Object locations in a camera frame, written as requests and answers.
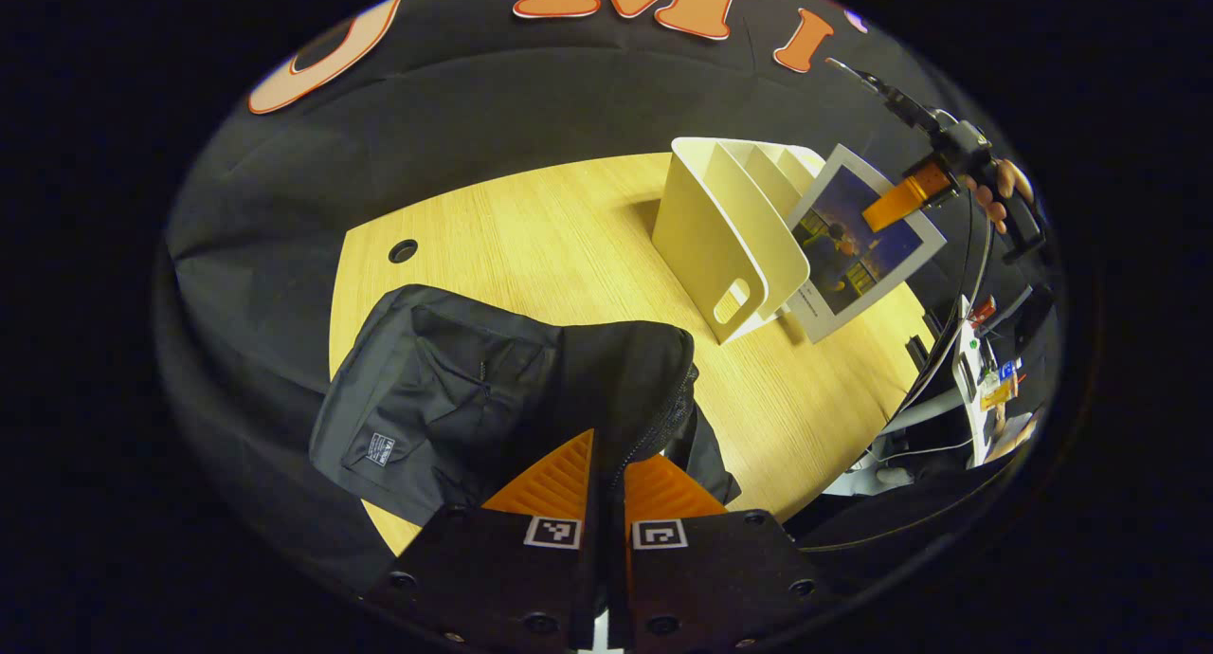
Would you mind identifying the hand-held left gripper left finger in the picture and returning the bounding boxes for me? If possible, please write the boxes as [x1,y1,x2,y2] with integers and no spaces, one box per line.
[365,428,608,653]

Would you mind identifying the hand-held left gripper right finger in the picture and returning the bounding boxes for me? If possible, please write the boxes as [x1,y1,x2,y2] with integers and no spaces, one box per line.
[606,453,826,653]

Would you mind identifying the blue book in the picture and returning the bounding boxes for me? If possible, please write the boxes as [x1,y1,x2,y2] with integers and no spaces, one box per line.
[782,143,949,344]

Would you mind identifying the black schoolbag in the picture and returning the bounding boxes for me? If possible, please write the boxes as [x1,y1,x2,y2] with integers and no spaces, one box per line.
[309,284,742,527]

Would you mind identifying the white plastic bookshelf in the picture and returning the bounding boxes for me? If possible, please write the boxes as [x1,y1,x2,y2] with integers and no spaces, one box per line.
[651,136,827,345]

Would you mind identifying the white side desk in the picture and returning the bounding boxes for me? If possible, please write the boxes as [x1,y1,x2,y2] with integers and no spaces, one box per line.
[950,294,1043,470]

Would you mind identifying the black backdrop cloth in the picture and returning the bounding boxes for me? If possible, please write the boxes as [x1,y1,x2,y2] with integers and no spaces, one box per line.
[156,0,1005,579]

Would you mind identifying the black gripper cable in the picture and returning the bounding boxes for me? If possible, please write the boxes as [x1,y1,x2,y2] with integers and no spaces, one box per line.
[886,194,998,432]

